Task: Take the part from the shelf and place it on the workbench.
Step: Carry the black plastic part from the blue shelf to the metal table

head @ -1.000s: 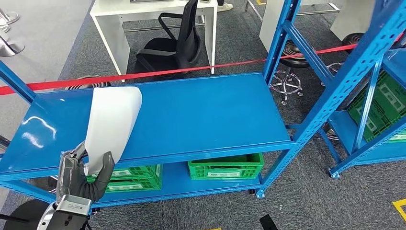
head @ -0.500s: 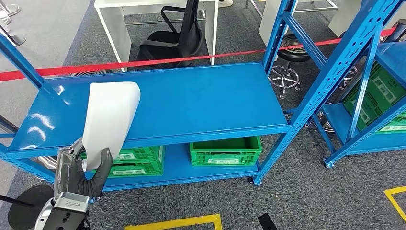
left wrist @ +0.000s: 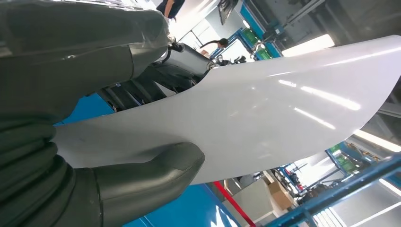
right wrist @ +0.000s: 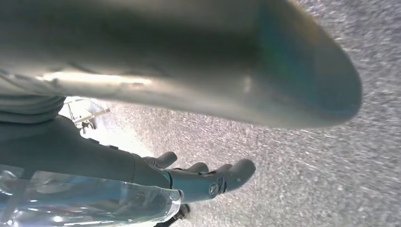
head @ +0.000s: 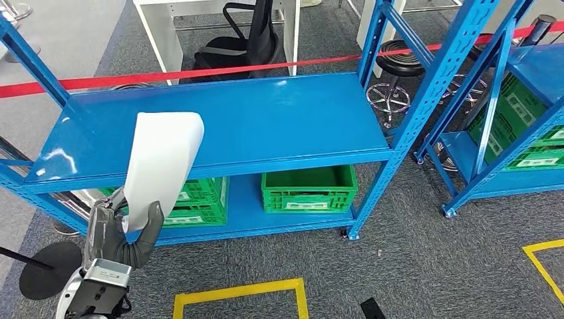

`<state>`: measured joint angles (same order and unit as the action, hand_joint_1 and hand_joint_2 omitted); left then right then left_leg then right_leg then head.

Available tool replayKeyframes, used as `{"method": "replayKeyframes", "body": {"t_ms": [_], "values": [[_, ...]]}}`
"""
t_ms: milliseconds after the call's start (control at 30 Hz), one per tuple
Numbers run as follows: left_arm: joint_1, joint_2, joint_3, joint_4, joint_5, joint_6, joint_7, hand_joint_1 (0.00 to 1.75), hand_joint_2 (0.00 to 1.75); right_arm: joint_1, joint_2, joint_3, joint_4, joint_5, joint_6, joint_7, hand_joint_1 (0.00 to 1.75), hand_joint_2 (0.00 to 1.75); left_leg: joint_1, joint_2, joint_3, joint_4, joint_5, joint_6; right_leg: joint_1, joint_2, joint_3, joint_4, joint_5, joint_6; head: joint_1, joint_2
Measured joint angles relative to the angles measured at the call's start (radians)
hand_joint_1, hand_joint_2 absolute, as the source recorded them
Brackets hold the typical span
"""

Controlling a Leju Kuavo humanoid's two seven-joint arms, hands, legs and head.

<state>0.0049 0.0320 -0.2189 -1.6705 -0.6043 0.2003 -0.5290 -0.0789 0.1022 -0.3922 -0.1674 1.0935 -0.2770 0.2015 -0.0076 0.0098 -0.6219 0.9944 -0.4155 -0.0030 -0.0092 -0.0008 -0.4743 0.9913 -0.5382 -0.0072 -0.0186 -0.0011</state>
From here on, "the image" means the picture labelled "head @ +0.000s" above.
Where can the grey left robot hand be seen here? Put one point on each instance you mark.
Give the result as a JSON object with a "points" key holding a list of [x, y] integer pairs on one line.
{"points": [[103, 237]]}

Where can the red barrier belt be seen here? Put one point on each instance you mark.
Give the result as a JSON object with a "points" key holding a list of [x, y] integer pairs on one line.
{"points": [[132, 78]]}

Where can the yellow floor tape square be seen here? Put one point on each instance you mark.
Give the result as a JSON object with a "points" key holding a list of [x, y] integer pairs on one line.
{"points": [[539, 264], [238, 291]]}

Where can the open green plastic crate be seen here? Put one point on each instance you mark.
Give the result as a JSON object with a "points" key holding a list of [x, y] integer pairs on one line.
{"points": [[308, 196]]}

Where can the black stanchion post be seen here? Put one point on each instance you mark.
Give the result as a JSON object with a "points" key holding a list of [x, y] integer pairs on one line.
{"points": [[53, 273]]}

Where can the blue metal shelf rack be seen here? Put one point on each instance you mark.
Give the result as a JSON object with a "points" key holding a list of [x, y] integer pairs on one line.
{"points": [[264, 123], [493, 185]]}

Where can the black office chair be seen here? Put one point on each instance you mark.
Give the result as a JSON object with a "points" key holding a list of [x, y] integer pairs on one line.
{"points": [[260, 39]]}

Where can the white curved plastic part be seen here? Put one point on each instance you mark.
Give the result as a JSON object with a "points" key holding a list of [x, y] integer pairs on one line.
{"points": [[163, 158]]}

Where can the white desk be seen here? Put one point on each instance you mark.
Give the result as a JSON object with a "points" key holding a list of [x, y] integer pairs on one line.
{"points": [[161, 35], [365, 26]]}

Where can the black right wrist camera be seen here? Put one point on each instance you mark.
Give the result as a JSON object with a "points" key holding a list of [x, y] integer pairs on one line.
{"points": [[372, 310]]}

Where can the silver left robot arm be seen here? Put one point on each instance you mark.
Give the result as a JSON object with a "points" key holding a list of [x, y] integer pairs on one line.
{"points": [[66, 295]]}

